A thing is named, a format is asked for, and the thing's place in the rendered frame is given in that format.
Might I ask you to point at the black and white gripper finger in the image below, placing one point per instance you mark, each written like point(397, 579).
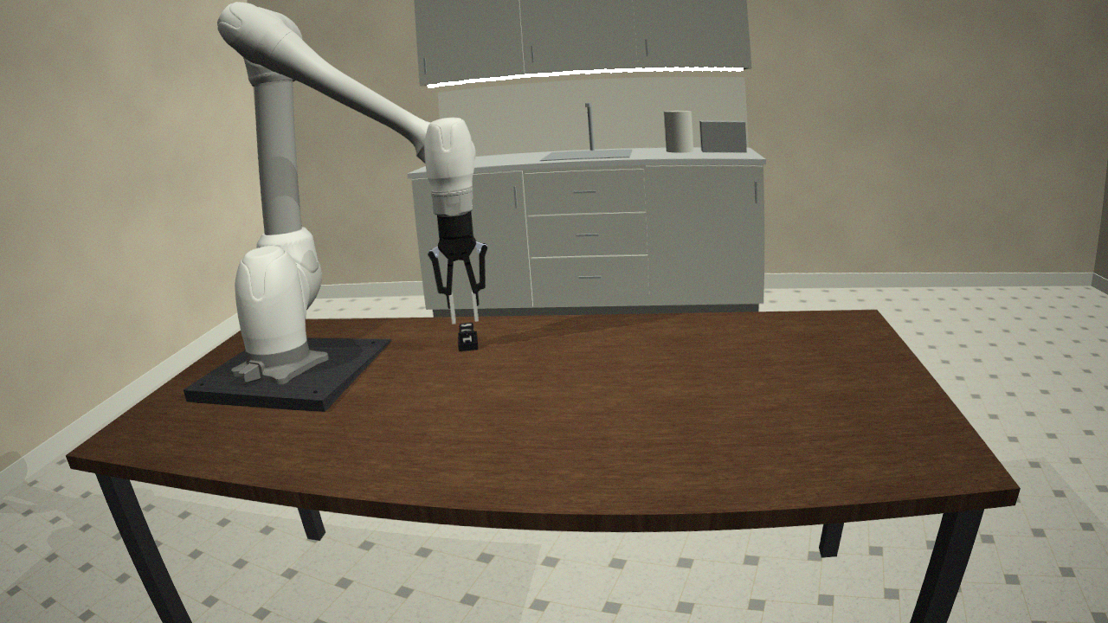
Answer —
point(433, 254)
point(481, 249)

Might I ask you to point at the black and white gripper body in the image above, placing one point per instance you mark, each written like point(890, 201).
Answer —
point(456, 227)

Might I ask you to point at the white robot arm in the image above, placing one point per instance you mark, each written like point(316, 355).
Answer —
point(271, 293)

